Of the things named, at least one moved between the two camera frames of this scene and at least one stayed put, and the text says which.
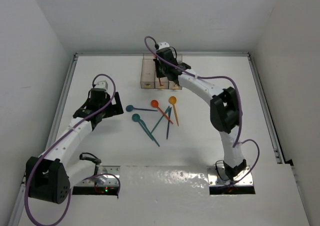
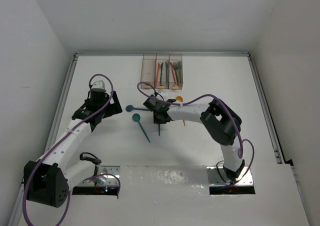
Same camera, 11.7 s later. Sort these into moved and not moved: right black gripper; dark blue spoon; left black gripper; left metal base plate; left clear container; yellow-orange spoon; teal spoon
Moved: right black gripper; yellow-orange spoon; teal spoon
Not moved: left metal base plate; left clear container; dark blue spoon; left black gripper
